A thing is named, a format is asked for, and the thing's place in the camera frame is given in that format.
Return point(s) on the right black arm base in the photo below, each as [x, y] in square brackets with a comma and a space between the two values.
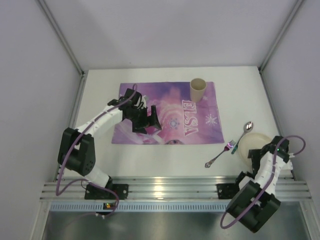
[226, 191]

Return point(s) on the beige plate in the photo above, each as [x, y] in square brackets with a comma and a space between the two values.
[251, 141]

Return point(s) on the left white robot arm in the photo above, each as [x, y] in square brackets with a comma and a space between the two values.
[77, 148]

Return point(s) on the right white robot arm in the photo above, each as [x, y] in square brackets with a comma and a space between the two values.
[255, 202]

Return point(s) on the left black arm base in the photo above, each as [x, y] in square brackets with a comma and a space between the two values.
[94, 193]

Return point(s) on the aluminium frame post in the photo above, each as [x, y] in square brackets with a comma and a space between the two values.
[282, 32]
[61, 37]

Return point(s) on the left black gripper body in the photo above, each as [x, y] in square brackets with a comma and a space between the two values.
[144, 120]

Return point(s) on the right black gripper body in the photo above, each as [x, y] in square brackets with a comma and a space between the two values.
[253, 157]

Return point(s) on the iridescent spoon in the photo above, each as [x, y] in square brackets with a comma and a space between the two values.
[247, 128]

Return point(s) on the slotted cable duct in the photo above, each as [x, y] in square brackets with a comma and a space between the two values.
[139, 207]

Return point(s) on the right aluminium frame post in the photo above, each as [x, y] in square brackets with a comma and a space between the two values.
[282, 32]

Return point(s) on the left aluminium frame post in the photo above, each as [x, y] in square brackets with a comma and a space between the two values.
[61, 37]

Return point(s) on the beige cup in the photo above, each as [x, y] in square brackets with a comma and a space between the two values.
[197, 89]

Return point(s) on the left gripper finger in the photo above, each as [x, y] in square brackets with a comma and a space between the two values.
[141, 125]
[153, 120]

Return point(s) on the iridescent fork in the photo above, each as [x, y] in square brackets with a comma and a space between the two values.
[227, 147]

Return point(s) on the aluminium mounting rail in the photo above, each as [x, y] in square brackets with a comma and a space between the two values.
[177, 188]

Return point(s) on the purple Elsa placemat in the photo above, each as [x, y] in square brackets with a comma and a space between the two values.
[183, 122]

